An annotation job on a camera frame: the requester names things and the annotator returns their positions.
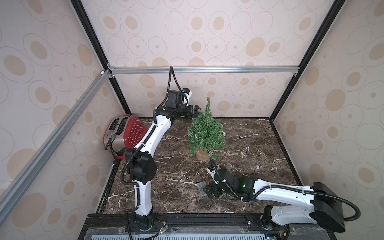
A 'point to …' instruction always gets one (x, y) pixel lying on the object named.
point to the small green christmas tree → (206, 136)
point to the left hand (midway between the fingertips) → (199, 106)
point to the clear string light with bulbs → (210, 153)
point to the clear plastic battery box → (201, 185)
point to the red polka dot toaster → (123, 132)
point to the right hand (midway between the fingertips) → (213, 183)
